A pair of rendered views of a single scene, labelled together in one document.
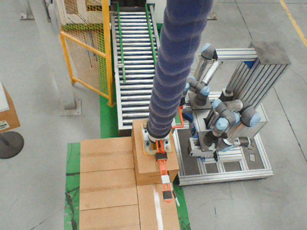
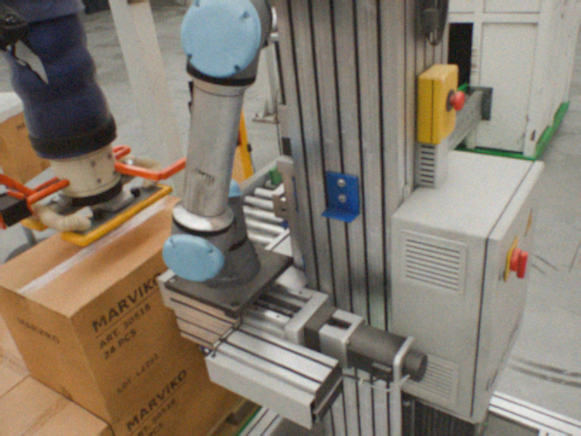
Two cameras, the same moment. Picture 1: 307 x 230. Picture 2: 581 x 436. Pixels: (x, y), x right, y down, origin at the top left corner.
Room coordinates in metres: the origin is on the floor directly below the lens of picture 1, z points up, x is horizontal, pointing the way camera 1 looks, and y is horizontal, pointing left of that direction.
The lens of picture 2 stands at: (0.84, -1.55, 1.76)
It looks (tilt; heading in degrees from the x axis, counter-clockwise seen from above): 30 degrees down; 54
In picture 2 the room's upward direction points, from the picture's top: 7 degrees counter-clockwise
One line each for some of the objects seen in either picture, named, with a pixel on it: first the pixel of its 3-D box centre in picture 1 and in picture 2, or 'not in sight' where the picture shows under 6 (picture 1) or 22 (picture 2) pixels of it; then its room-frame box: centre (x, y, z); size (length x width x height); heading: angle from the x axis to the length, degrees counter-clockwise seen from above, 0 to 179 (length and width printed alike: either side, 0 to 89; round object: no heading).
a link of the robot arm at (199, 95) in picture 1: (203, 91); not in sight; (1.80, -0.47, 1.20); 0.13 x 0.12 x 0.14; 67
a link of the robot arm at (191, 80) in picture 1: (191, 82); not in sight; (1.65, -0.29, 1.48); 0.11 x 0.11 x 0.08; 67
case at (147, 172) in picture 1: (152, 151); (124, 291); (1.21, -0.07, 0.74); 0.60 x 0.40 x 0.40; 18
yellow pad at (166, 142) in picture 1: (165, 136); (118, 207); (1.25, -0.16, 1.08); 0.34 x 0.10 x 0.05; 17
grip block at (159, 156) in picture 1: (161, 156); (6, 208); (0.98, -0.14, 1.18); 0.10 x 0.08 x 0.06; 107
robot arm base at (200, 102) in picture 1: (201, 97); not in sight; (1.80, -0.47, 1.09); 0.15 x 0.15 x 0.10
